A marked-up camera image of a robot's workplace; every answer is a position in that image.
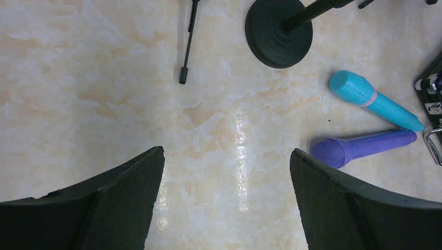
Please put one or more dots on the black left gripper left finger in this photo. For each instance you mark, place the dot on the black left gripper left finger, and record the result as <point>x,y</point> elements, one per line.
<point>112,210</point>

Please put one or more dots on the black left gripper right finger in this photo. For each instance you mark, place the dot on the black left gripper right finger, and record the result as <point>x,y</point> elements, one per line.
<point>339,211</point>

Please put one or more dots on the black tripod mic stand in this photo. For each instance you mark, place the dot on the black tripod mic stand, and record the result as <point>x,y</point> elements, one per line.
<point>184,69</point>

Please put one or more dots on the black round-base mic stand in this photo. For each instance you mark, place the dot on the black round-base mic stand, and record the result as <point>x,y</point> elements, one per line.
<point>280,33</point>

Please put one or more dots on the purple toy microphone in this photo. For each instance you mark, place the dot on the purple toy microphone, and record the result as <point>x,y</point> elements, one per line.
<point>336,153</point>

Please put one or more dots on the teal toy microphone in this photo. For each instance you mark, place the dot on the teal toy microphone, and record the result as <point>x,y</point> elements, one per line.
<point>355,89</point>

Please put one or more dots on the black poker chip case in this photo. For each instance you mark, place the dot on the black poker chip case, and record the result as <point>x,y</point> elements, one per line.
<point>428,89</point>

